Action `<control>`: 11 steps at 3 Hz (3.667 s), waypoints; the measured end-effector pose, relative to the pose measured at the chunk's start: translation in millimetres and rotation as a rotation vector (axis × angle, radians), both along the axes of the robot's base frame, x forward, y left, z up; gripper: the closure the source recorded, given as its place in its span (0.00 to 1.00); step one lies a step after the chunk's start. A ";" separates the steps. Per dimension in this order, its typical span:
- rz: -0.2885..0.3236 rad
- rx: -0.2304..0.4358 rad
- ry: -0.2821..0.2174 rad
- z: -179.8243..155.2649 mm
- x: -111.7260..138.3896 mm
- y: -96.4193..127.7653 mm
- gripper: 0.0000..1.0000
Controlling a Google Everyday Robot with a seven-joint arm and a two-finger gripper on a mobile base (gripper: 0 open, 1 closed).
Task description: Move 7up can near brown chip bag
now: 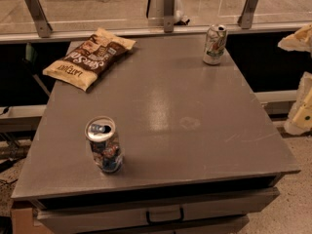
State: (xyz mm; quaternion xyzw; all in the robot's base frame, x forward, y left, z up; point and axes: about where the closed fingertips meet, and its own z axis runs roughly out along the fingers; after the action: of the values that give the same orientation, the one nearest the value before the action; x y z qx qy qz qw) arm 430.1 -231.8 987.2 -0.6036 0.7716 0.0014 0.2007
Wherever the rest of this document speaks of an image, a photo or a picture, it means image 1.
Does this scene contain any horizontal metal rail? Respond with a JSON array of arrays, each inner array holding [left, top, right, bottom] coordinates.
[[0, 20, 312, 45]]

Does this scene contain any blue energy drink can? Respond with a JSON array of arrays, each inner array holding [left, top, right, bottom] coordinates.
[[85, 116, 123, 174]]

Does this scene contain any middle metal rail bracket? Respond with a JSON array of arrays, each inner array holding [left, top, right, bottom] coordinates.
[[163, 0, 175, 33]]

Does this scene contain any left metal rail bracket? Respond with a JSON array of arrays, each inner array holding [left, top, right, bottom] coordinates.
[[24, 0, 53, 38]]

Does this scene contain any right metal rail bracket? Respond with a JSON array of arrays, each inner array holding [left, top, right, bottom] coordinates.
[[238, 0, 258, 29]]

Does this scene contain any brown chip bag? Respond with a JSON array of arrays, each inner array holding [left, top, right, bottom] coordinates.
[[43, 28, 136, 91]]

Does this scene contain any white green 7up can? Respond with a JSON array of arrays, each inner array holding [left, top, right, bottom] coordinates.
[[203, 24, 227, 65]]

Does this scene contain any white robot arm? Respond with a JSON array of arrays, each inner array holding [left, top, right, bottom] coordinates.
[[278, 24, 312, 136]]

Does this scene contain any metal rail bracket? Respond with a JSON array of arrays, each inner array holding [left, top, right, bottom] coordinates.
[[24, 0, 53, 38], [163, 0, 175, 33], [238, 0, 258, 29]]

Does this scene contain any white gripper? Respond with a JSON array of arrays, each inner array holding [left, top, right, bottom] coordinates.
[[278, 23, 312, 52]]

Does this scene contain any grey drawer with black handle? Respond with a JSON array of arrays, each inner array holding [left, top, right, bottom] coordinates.
[[38, 187, 279, 234]]

